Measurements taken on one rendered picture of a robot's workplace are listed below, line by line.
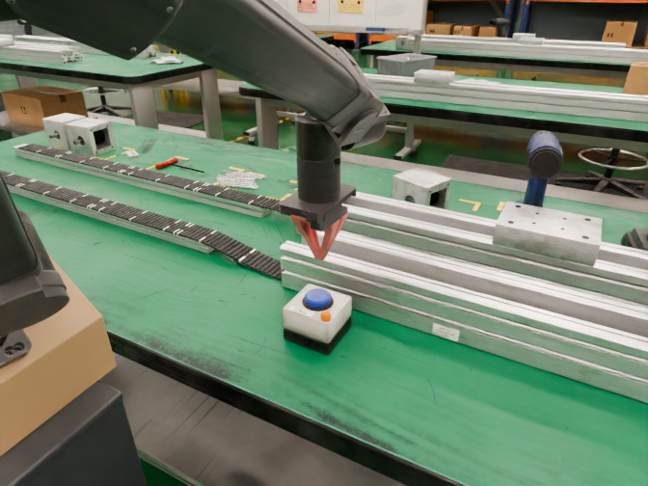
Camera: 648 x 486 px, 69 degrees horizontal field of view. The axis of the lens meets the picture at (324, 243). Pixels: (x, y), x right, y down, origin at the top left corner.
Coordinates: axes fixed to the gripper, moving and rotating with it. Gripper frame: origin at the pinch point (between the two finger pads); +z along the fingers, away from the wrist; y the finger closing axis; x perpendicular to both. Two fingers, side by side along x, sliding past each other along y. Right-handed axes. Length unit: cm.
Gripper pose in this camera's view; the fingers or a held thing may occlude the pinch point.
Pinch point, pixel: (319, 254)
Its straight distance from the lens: 67.4
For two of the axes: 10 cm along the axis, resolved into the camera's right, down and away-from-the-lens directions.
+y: 4.9, -4.3, 7.6
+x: -8.7, -2.4, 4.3
